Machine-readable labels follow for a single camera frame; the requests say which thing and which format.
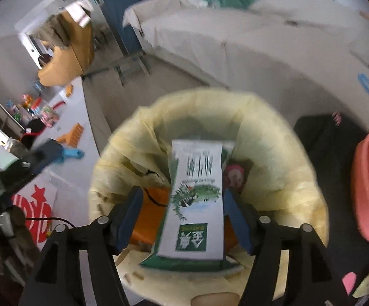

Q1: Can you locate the orange plastic bag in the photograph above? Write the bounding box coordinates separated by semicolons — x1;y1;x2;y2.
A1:
130;187;170;245

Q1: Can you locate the green white snack packet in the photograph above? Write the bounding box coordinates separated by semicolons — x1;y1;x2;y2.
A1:
140;139;240;274

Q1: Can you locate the yellow lined trash bin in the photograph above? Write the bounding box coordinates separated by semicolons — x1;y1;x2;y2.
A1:
88;89;329;305

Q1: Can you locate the blue toy scoop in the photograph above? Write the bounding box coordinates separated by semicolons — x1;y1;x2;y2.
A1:
59;148;84;162

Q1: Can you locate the orange toy rake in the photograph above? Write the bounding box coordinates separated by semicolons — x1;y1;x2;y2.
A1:
56;123;84;148

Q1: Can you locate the red white shopping bag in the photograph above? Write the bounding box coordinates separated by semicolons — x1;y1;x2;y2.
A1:
12;182;57;249

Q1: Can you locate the black cloth with pink shapes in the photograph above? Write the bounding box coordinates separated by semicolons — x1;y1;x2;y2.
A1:
293;112;369;288

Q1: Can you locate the yellow chair with clothes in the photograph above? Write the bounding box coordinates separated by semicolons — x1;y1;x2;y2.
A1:
31;0;94;87

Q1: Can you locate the small wooden stool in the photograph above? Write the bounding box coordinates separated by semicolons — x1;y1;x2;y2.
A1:
81;51;152;87

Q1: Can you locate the grey covered sofa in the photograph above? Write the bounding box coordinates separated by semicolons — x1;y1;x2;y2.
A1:
123;0;369;126

